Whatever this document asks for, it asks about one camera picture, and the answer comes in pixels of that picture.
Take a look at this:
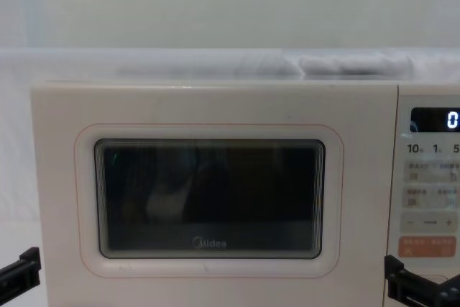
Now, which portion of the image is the cream microwave oven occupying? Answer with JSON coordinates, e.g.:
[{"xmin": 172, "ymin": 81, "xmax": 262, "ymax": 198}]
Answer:
[{"xmin": 29, "ymin": 50, "xmax": 460, "ymax": 307}]

